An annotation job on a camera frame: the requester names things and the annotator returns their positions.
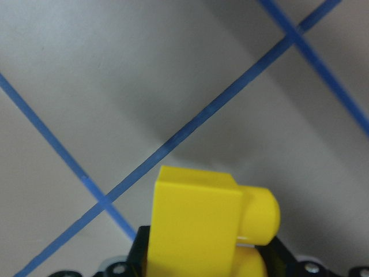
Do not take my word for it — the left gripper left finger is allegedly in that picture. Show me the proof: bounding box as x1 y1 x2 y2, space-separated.
48 224 152 277

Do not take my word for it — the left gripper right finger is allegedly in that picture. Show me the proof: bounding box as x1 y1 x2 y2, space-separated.
258 235 369 277

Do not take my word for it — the yellow two-stud block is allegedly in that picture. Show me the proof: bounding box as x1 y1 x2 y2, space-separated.
146 166 280 276

